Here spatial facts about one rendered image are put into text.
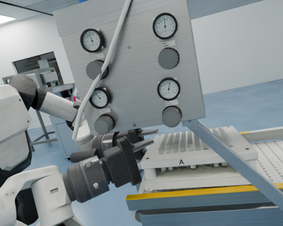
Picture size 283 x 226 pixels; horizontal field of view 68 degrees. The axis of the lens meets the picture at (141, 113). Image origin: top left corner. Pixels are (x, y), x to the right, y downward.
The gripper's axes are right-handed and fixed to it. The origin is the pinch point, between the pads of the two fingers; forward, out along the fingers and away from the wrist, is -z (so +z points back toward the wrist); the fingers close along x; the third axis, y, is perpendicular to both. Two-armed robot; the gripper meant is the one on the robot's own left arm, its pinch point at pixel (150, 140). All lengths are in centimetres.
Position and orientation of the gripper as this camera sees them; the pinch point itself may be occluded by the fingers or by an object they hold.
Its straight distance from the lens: 65.0
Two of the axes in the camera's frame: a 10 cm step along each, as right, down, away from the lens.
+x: 2.6, 9.3, 2.4
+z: -9.1, 1.6, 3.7
